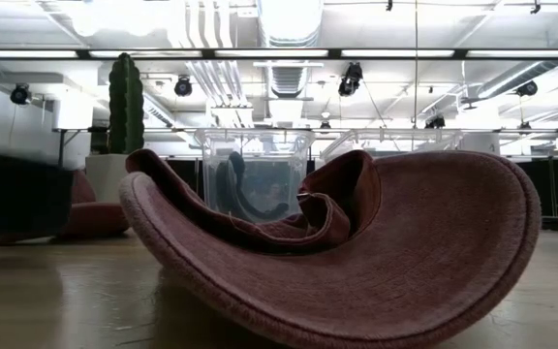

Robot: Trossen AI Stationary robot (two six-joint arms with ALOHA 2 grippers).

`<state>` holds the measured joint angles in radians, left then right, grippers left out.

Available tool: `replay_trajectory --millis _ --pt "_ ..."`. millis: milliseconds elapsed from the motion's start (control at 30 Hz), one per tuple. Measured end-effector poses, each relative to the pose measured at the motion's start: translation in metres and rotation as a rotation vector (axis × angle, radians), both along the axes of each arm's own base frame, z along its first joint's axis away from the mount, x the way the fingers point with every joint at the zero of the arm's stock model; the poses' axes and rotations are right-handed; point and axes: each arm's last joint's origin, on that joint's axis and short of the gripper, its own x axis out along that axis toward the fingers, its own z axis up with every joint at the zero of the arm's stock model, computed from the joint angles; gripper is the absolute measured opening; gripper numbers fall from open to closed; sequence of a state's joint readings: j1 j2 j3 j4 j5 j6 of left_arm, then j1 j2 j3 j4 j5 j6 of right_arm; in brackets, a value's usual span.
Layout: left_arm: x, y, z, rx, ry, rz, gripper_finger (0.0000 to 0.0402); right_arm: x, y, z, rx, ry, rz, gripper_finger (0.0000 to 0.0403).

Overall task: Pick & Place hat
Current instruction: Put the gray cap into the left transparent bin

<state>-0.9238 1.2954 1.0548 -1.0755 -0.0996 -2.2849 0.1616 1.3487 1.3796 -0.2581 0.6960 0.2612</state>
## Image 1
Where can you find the black baseball cap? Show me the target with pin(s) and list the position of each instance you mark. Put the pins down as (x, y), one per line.
(235, 169)

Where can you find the maroon baseball cap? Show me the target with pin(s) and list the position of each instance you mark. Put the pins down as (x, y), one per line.
(97, 218)
(405, 252)

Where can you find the dark green baseball cap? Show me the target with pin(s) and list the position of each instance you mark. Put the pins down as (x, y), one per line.
(17, 194)

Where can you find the clear plastic bin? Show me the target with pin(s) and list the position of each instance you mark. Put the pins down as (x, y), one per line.
(259, 145)
(395, 140)

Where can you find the black ceiling spotlight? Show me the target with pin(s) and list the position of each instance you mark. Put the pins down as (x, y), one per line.
(20, 94)
(435, 122)
(183, 87)
(350, 80)
(527, 88)

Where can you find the black overhead light bar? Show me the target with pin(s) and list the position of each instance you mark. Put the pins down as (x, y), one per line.
(334, 53)

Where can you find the green cactus plant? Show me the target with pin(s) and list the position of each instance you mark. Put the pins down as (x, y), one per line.
(126, 106)

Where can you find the white plant pot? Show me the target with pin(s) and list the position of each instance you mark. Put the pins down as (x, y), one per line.
(104, 179)

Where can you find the white box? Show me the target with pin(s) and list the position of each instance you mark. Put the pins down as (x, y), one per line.
(73, 111)

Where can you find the silver ventilation duct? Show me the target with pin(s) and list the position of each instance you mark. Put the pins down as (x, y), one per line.
(288, 24)

